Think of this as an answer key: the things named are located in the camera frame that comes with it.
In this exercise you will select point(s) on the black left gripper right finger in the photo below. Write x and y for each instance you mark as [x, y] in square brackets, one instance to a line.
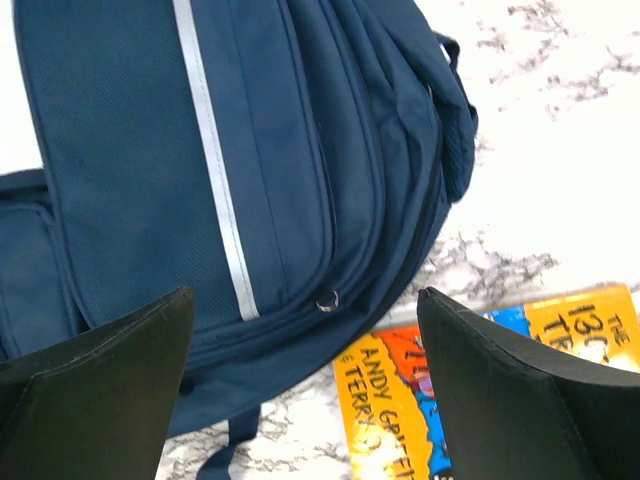
[513, 408]

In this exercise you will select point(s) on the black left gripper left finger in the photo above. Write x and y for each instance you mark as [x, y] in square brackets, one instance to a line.
[97, 406]

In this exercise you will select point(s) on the yellow orange paperback book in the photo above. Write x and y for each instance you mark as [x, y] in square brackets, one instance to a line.
[388, 404]

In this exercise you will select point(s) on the navy blue student backpack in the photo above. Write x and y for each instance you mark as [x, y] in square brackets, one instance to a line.
[285, 165]

